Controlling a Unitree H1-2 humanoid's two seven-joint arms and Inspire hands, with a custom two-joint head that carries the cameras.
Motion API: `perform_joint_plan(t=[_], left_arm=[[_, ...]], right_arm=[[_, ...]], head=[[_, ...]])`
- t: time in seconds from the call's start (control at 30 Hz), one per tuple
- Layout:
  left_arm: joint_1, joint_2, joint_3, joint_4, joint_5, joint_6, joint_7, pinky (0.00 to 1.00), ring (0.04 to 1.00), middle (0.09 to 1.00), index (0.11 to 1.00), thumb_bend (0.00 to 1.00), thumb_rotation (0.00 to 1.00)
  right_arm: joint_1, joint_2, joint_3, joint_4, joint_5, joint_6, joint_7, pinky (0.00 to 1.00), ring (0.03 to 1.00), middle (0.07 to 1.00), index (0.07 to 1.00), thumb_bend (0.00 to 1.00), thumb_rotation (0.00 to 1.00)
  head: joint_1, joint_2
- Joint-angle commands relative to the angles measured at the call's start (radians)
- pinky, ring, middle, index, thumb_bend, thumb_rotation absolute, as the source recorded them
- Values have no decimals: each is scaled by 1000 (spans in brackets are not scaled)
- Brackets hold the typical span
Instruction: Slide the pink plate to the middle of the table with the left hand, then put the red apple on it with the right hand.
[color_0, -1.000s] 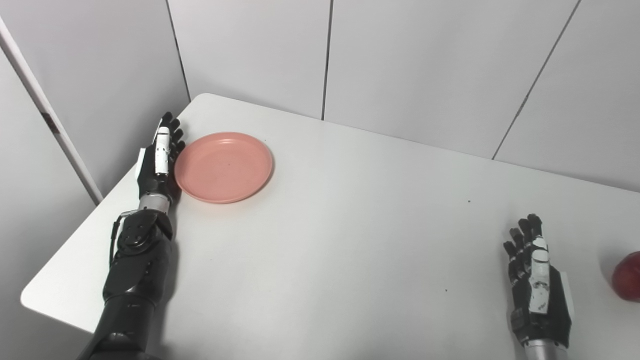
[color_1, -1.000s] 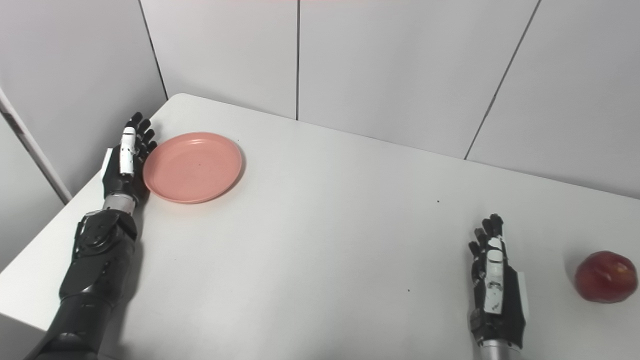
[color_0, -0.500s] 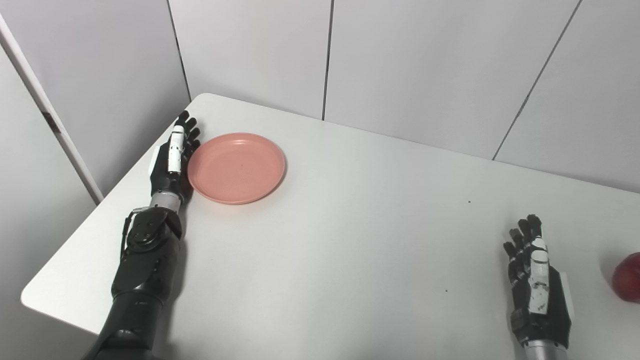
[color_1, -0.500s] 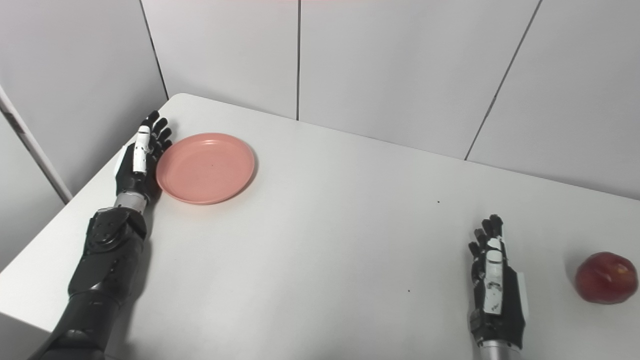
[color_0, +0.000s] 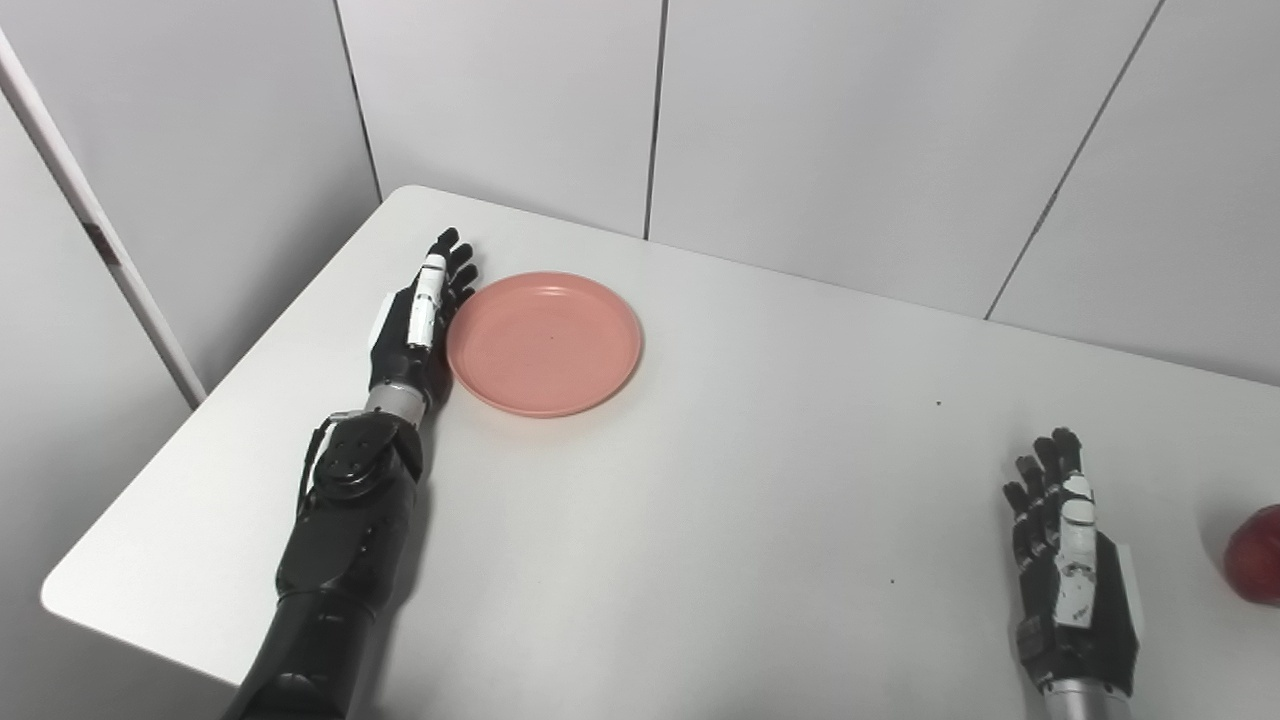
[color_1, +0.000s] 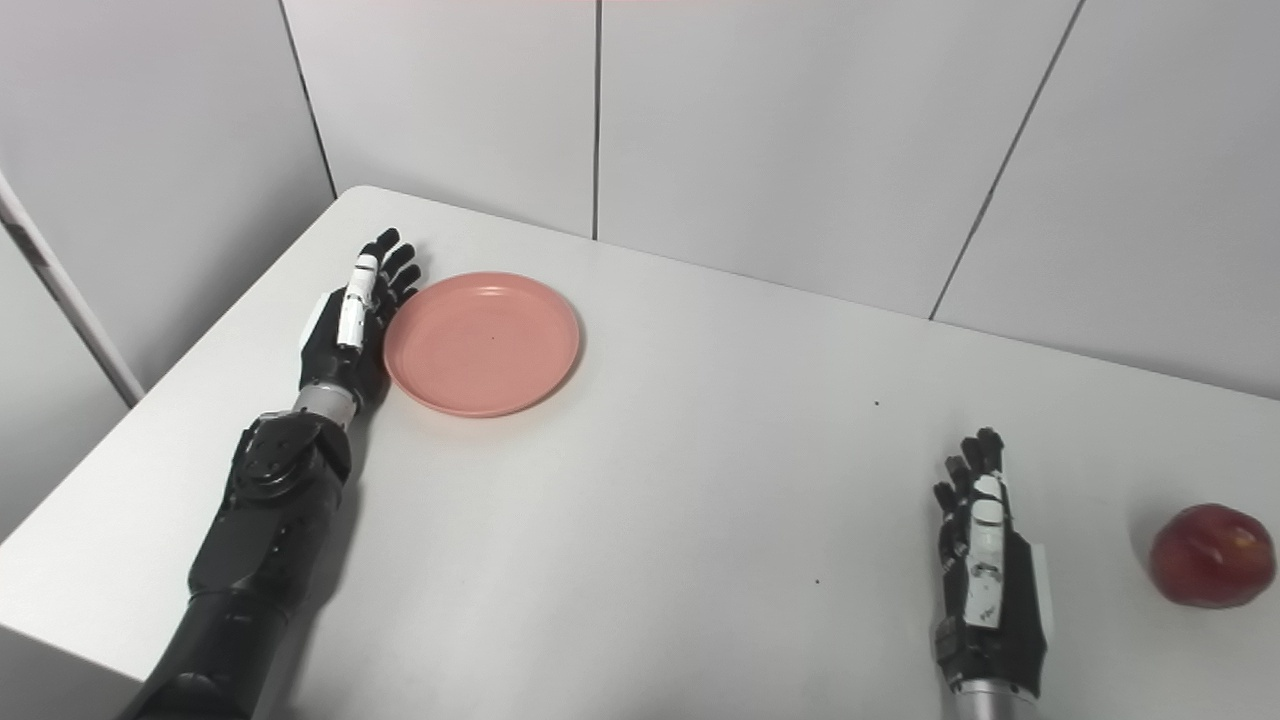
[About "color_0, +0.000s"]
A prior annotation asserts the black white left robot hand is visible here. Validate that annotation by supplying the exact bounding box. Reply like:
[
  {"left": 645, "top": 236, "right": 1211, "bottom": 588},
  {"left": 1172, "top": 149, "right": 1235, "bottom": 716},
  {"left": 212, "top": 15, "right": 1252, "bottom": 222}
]
[{"left": 367, "top": 228, "right": 479, "bottom": 398}]

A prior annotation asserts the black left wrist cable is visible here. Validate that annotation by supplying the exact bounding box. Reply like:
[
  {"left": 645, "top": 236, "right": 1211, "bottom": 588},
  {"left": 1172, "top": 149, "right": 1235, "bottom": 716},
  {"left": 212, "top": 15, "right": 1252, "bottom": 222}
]
[{"left": 296, "top": 410, "right": 353, "bottom": 521}]

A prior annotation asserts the red apple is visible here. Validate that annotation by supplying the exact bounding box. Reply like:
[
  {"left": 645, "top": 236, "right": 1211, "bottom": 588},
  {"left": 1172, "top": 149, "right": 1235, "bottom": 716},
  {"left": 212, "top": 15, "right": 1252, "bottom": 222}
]
[{"left": 1224, "top": 505, "right": 1280, "bottom": 606}]

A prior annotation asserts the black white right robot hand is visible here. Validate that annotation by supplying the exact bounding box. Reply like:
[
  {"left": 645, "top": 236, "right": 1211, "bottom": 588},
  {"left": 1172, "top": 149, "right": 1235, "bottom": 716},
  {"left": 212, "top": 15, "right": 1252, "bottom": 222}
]
[{"left": 1003, "top": 428, "right": 1143, "bottom": 699}]

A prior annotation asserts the pink round plate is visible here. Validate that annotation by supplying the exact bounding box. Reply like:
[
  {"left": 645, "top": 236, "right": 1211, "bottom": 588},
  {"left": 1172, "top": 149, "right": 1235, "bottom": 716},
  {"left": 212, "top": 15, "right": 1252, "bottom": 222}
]
[{"left": 446, "top": 271, "right": 643, "bottom": 419}]

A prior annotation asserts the white slanted post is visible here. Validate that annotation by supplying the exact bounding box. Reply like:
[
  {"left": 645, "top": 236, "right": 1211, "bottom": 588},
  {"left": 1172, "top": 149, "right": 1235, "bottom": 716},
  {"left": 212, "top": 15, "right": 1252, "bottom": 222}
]
[{"left": 0, "top": 28, "right": 208, "bottom": 410}]

